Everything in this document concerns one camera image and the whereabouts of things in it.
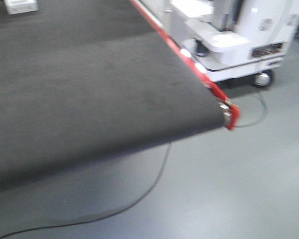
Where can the white wheeled machine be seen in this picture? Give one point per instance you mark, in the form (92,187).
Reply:
(230,39)

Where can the white cardboard box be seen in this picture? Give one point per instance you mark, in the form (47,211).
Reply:
(20,6)

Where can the red conveyor side rail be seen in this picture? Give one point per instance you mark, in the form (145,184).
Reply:
(231,121)

